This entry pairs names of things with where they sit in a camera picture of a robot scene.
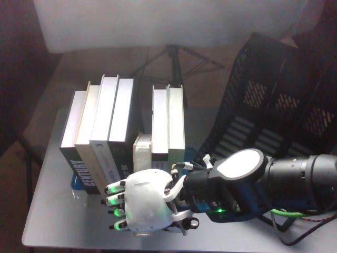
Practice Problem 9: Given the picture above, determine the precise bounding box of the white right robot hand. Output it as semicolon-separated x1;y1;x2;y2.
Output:
101;168;175;238

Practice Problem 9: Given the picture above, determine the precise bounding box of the light green book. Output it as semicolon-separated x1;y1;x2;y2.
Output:
167;84;186;169

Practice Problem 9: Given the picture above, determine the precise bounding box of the red twisted cable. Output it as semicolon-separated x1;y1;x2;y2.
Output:
300;213;337;225

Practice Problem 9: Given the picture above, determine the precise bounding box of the black book white title spine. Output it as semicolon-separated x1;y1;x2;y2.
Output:
59;91;102;196

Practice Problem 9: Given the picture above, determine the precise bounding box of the blue book stand tray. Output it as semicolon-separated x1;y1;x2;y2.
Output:
70;147;201;191

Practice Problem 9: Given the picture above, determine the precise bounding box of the cream spine book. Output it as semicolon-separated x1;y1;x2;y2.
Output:
74;81;113;195

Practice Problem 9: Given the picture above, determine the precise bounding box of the tan hardcover book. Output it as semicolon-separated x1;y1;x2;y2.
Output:
132;131;154;175

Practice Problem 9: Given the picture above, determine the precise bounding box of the black three-slot file rack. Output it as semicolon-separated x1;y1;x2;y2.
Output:
192;31;337;233

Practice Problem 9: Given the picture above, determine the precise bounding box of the black and white spine book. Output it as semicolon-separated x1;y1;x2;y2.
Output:
151;84;170;171

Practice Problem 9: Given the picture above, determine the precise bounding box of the green cable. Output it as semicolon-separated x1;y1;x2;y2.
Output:
269;209;337;220

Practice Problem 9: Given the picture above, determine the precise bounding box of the black tripod stand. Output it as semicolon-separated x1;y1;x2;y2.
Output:
131;44;226;108

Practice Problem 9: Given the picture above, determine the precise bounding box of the black book thin white lettering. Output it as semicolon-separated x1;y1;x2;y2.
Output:
107;77;145;182

